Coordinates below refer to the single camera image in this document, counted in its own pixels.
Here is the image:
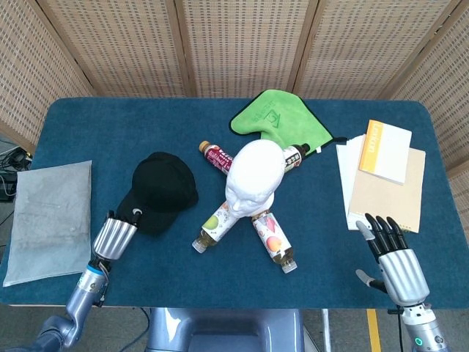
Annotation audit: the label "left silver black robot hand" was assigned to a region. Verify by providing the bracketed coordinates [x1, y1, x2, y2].
[90, 208, 144, 262]

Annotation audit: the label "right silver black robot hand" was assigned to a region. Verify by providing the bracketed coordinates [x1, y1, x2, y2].
[355, 213, 430, 306]

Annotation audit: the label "black baseball cap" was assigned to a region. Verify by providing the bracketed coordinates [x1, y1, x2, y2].
[116, 151, 199, 237]

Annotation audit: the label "white mannequin head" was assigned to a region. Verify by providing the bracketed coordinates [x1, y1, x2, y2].
[224, 139, 286, 223]

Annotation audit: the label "dark label bottle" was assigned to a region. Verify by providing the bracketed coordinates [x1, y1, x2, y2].
[281, 142, 311, 173]

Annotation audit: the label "grey padded envelope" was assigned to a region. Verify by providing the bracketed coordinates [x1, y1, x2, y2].
[2, 160, 93, 288]

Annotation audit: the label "tan spiral notebook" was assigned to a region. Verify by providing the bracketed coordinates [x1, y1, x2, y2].
[347, 146, 426, 235]

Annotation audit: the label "white table leg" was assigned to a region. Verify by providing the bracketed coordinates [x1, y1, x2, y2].
[321, 309, 333, 352]

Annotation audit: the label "green apple label bottle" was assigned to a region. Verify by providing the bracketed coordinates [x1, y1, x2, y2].
[192, 201, 243, 254]

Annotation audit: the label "yellow and white book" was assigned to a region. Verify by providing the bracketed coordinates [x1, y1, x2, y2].
[358, 119, 413, 186]

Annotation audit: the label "white paper sheets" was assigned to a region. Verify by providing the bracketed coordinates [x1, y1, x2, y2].
[336, 133, 367, 232]

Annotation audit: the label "red label drink bottle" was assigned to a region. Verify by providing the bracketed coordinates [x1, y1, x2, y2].
[199, 140, 235, 175]

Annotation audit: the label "peach label bottle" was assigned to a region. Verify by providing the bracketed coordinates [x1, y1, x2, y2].
[251, 210, 298, 275]

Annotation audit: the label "blue-grey robot torso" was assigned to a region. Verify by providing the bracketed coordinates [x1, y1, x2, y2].
[146, 307, 305, 352]

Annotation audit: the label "green microfiber cloth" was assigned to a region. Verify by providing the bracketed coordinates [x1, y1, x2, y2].
[229, 89, 347, 155]

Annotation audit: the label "woven wooden folding screen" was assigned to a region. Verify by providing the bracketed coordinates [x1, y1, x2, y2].
[0, 0, 469, 177]

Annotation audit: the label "black cables and power strip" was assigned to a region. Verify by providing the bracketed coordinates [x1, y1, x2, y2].
[0, 135, 34, 202]

